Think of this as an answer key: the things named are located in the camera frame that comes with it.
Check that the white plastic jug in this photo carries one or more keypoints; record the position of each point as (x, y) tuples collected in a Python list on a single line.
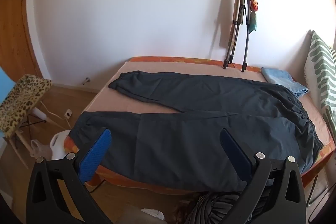
[(59, 142)]

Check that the clear plastic bag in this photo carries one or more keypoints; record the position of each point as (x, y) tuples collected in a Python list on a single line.
[(39, 149)]

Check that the folded light blue cloth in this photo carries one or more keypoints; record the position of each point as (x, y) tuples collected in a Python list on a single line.
[(281, 78)]

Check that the colourful patterned scarf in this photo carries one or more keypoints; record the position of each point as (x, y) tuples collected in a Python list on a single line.
[(254, 3)]

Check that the white plastic tube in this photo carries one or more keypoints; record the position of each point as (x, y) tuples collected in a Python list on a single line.
[(40, 114)]

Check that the white power adapter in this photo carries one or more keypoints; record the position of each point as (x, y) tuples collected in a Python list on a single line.
[(68, 113)]

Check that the wooden door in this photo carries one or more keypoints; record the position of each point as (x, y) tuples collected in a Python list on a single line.
[(13, 29)]

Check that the grey striped cloth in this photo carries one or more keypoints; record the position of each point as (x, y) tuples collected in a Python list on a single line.
[(210, 211)]

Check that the black folded tripod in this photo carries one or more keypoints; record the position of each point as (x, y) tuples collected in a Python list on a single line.
[(247, 37)]

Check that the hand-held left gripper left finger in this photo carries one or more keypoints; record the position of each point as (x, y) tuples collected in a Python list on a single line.
[(95, 153)]

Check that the green and white patterned pillow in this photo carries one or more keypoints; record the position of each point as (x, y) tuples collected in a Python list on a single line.
[(320, 66)]

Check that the metal door stopper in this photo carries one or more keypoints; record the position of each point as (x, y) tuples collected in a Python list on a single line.
[(86, 80)]

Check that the leopard print stool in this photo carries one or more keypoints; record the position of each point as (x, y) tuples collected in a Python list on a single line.
[(21, 100)]

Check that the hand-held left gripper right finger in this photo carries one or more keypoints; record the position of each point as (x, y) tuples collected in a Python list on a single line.
[(236, 155)]

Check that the peach bed blanket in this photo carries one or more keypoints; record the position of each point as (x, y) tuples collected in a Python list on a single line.
[(115, 103)]

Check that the orange patterned bed mattress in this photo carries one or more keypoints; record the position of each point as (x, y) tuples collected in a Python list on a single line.
[(183, 59)]

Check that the dark navy pants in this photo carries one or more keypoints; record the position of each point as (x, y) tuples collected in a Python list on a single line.
[(183, 140)]

